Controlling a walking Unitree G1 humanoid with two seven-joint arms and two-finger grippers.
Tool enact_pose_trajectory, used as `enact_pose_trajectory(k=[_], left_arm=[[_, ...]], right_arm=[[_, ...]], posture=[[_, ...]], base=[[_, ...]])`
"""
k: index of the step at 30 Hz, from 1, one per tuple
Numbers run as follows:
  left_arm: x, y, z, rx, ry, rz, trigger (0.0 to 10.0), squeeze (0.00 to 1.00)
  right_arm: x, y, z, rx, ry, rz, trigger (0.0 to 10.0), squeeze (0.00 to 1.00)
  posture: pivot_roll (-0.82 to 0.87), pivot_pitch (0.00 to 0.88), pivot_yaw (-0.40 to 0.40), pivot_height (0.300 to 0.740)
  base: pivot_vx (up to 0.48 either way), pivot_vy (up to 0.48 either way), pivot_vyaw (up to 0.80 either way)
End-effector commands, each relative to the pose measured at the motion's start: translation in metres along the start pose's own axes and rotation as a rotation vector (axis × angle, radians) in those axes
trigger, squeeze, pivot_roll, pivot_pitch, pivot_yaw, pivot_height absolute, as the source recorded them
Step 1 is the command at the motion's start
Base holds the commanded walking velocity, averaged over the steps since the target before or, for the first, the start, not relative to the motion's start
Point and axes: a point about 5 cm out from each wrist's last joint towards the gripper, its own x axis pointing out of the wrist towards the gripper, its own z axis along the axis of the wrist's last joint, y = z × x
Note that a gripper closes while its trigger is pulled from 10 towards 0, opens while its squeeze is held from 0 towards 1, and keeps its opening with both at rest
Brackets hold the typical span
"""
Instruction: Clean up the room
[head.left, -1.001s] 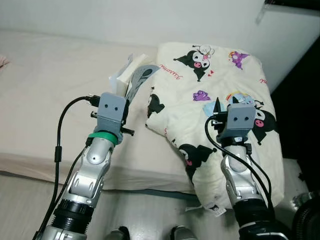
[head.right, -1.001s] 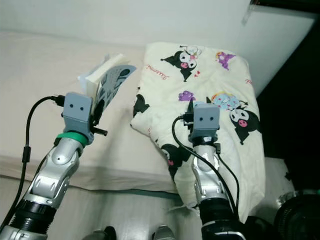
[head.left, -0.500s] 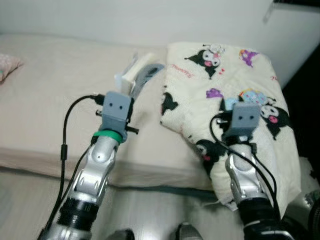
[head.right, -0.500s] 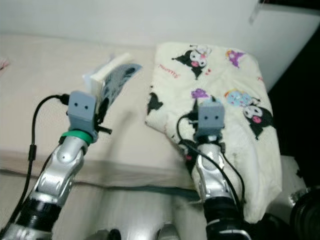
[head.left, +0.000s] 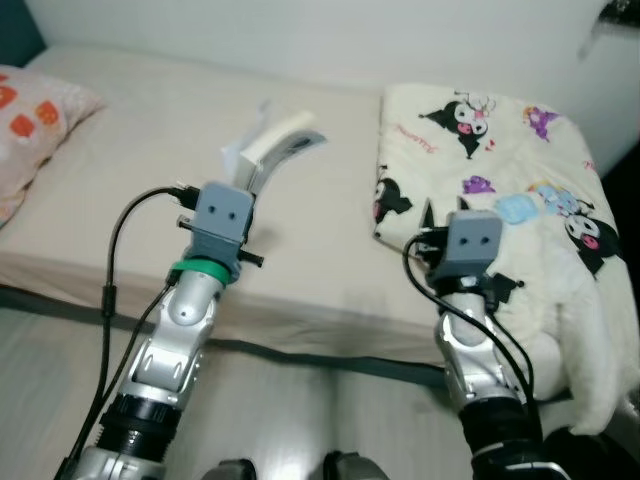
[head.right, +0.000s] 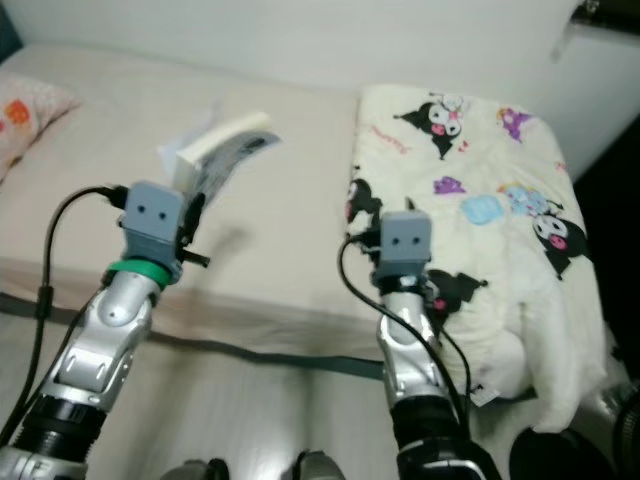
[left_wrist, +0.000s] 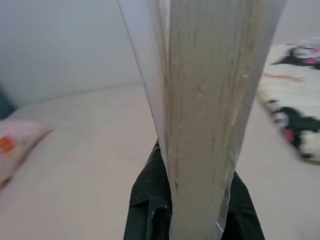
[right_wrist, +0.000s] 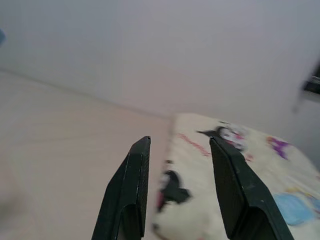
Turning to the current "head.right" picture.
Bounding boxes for dark blue bed frame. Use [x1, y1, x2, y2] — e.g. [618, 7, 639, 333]
[0, 290, 391, 381]

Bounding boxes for cream cartoon print blanket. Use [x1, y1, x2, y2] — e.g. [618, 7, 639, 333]
[345, 82, 611, 436]

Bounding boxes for pink pillow orange print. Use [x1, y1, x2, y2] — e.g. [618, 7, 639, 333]
[0, 70, 81, 181]

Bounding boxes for black floor fan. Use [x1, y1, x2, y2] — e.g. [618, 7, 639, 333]
[508, 385, 640, 480]

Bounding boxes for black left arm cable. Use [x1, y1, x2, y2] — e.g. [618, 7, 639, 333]
[0, 185, 131, 446]

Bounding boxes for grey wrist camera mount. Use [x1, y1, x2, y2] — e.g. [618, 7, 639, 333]
[123, 182, 186, 281]
[378, 210, 433, 291]

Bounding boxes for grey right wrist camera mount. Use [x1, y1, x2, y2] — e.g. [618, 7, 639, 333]
[378, 210, 433, 291]

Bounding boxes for cream bed mattress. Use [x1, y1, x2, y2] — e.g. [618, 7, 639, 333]
[0, 42, 576, 366]

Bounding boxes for teal padded headboard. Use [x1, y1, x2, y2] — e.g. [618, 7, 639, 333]
[0, 5, 23, 61]

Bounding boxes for white blue lettered book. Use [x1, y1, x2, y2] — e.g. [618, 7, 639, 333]
[157, 100, 283, 216]

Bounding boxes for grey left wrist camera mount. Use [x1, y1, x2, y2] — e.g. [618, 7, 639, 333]
[123, 182, 186, 281]

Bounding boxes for black wall shelf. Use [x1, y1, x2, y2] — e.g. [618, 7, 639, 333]
[555, 0, 640, 56]

